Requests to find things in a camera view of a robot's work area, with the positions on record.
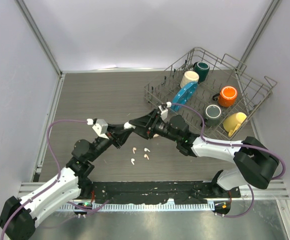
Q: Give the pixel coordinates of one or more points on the aluminium frame rail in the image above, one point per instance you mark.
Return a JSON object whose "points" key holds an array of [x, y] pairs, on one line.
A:
{"points": [[35, 187]]}

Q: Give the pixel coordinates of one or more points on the yellow mug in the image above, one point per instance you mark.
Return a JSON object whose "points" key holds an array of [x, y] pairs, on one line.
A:
{"points": [[232, 123]]}

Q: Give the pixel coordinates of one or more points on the orange mug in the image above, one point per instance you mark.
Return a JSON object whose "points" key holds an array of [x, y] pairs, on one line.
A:
{"points": [[226, 97]]}

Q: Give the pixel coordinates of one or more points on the white earbud charging case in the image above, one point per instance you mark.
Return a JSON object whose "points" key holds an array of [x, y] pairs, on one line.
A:
{"points": [[127, 125]]}

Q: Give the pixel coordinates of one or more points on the grey wire dish rack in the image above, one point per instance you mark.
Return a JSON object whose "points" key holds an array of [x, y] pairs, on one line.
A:
{"points": [[223, 71]]}

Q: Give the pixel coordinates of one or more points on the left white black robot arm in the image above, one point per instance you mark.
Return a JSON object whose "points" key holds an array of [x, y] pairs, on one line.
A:
{"points": [[21, 216]]}

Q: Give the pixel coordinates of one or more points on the dark teal mug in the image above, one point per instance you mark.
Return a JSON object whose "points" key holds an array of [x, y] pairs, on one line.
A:
{"points": [[202, 69]]}

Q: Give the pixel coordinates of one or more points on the grey green mug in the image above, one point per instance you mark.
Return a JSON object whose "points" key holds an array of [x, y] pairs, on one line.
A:
{"points": [[212, 115]]}

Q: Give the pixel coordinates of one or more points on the black mounting base plate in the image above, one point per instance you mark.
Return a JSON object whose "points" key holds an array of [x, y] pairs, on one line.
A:
{"points": [[156, 192]]}

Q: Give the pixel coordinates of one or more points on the white slotted cable duct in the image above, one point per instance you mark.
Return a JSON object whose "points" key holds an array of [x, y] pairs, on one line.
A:
{"points": [[169, 206]]}

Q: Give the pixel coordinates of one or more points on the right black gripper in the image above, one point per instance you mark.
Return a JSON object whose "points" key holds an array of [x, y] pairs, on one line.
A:
{"points": [[144, 123]]}

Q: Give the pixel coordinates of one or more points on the blue polka dot plate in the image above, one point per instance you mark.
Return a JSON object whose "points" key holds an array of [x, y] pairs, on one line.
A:
{"points": [[183, 95]]}

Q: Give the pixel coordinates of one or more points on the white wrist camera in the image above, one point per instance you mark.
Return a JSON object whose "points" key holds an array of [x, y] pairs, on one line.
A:
{"points": [[99, 126], [164, 108]]}

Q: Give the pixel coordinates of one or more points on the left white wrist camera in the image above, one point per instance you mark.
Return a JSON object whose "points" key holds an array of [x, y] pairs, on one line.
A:
{"points": [[99, 126]]}

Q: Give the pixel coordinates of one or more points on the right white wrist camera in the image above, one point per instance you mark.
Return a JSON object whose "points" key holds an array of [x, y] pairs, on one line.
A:
{"points": [[164, 108]]}

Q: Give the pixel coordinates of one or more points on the cream mug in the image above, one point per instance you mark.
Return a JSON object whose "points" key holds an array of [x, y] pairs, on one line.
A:
{"points": [[189, 76]]}

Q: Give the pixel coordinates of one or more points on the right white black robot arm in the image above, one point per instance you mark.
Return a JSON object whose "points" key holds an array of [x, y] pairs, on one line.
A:
{"points": [[253, 165]]}

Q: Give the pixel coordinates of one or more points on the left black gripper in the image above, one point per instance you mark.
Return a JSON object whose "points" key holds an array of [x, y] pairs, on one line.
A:
{"points": [[122, 136]]}

